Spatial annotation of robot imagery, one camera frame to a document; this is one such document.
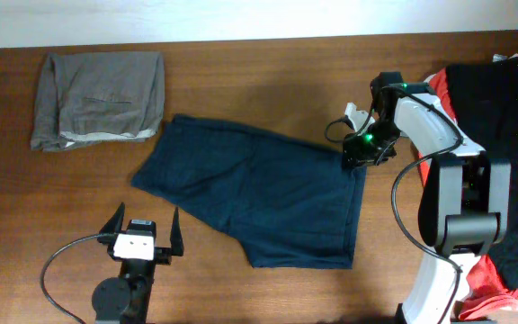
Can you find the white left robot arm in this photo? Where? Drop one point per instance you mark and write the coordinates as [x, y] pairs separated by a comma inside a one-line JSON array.
[[125, 297]]

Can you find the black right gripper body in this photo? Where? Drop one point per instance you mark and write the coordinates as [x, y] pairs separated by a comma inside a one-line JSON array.
[[364, 159]]

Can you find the folded grey shorts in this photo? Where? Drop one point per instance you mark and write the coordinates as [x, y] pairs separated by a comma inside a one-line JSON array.
[[88, 98]]

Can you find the black garment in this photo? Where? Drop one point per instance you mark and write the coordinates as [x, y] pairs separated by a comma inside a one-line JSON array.
[[484, 98]]

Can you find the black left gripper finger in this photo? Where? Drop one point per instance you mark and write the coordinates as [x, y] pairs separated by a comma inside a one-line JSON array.
[[114, 224], [176, 238]]

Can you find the red garment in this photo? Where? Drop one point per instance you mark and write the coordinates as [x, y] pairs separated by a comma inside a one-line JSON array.
[[488, 291]]

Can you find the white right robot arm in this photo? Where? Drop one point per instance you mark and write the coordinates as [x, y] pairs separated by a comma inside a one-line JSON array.
[[464, 206]]

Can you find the navy blue shorts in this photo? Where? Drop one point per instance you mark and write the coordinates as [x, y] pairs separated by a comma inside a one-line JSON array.
[[288, 202]]

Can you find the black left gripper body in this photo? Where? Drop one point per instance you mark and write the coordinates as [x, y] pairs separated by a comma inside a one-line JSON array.
[[162, 255]]

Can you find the white patterned garment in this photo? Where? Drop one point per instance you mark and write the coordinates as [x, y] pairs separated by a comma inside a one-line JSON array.
[[499, 57]]

